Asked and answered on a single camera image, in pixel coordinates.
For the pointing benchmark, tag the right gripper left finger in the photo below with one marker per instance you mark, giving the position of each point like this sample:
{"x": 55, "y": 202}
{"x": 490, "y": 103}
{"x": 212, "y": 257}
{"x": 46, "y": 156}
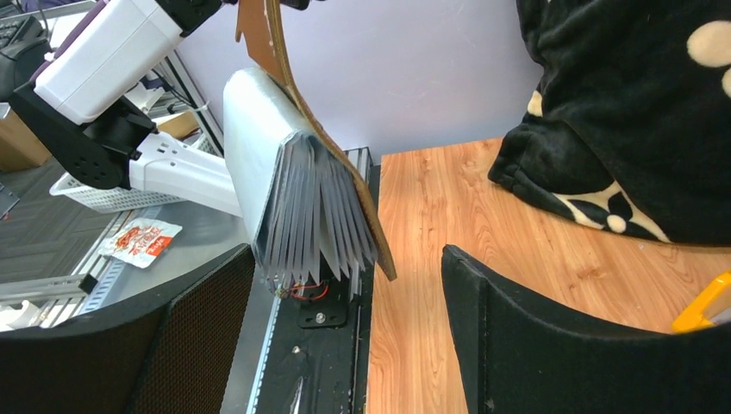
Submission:
{"x": 166, "y": 350}

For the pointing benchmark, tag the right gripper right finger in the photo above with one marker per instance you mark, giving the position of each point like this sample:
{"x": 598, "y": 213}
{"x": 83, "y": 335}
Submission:
{"x": 521, "y": 352}

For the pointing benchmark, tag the brown leather card holder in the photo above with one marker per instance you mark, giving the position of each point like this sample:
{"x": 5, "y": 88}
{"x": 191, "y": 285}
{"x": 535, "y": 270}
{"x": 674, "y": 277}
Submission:
{"x": 305, "y": 206}

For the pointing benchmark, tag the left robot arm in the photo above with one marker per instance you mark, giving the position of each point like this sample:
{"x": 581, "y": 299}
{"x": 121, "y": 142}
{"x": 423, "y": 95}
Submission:
{"x": 76, "y": 105}

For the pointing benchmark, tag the yellow bin with silver cards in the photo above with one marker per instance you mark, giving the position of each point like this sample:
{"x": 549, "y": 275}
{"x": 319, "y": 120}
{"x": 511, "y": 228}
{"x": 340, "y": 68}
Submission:
{"x": 710, "y": 308}

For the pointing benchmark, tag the red white snack packet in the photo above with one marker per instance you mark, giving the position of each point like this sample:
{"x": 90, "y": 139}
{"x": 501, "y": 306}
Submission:
{"x": 140, "y": 242}

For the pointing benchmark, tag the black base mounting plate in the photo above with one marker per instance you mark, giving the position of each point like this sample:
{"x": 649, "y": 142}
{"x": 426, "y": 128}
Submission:
{"x": 321, "y": 370}

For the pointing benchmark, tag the black floral plush blanket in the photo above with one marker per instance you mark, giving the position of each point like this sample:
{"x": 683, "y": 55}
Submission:
{"x": 628, "y": 128}

